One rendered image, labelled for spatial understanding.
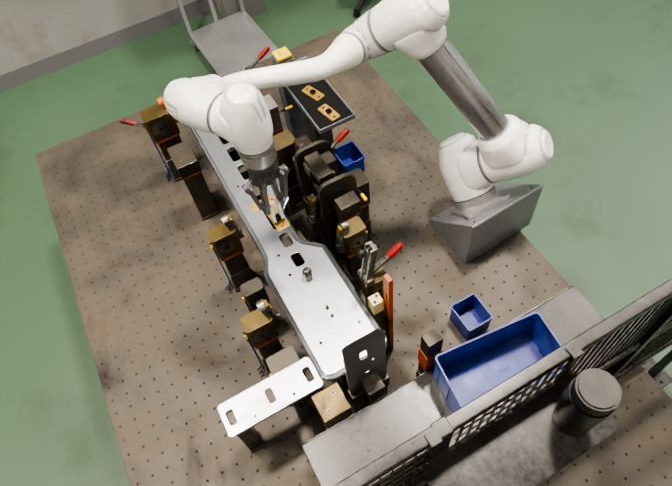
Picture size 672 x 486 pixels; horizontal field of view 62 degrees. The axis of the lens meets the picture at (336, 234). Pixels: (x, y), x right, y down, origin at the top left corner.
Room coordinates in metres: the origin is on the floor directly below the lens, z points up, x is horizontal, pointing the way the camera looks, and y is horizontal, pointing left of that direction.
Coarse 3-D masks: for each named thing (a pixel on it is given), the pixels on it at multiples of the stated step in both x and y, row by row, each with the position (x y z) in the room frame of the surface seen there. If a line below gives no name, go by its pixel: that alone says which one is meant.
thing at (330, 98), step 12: (300, 84) 1.58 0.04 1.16; (312, 84) 1.57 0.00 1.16; (324, 84) 1.56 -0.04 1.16; (300, 96) 1.52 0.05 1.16; (324, 96) 1.50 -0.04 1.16; (336, 96) 1.49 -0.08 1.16; (312, 108) 1.45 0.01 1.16; (336, 108) 1.43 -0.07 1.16; (324, 120) 1.38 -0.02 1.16; (336, 120) 1.37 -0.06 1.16
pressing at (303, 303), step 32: (192, 128) 1.62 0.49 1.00; (224, 160) 1.42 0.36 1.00; (256, 224) 1.11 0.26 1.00; (288, 256) 0.96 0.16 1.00; (320, 256) 0.94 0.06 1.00; (288, 288) 0.85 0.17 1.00; (320, 288) 0.83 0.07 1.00; (352, 288) 0.81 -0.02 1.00; (288, 320) 0.74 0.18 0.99; (320, 320) 0.72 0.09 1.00; (352, 320) 0.70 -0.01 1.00; (320, 352) 0.62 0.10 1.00
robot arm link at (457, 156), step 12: (444, 144) 1.29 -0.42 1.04; (456, 144) 1.26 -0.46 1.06; (468, 144) 1.26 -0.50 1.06; (444, 156) 1.25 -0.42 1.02; (456, 156) 1.23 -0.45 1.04; (468, 156) 1.21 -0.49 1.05; (444, 168) 1.23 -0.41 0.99; (456, 168) 1.20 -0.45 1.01; (468, 168) 1.18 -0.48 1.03; (444, 180) 1.22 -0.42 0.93; (456, 180) 1.18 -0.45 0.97; (468, 180) 1.16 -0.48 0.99; (480, 180) 1.15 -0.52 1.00; (456, 192) 1.16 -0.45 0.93; (468, 192) 1.14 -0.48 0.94; (480, 192) 1.14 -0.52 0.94
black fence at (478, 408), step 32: (608, 320) 0.37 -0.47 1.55; (640, 320) 0.41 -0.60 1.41; (608, 352) 0.40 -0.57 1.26; (640, 352) 0.49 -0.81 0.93; (512, 384) 0.28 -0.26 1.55; (448, 416) 0.25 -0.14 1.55; (480, 416) 0.27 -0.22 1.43; (416, 448) 0.20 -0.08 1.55; (352, 480) 0.17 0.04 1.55; (384, 480) 0.19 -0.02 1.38; (416, 480) 0.22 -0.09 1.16
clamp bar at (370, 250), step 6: (366, 246) 0.82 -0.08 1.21; (372, 246) 0.82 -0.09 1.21; (378, 246) 0.82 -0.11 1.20; (360, 252) 0.80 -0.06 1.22; (366, 252) 0.81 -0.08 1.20; (372, 252) 0.80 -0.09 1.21; (366, 258) 0.82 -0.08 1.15; (372, 258) 0.80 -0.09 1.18; (366, 264) 0.82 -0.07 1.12; (372, 264) 0.80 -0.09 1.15; (366, 270) 0.81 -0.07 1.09; (372, 270) 0.80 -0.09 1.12; (360, 276) 0.82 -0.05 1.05; (366, 276) 0.79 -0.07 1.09; (372, 276) 0.80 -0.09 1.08
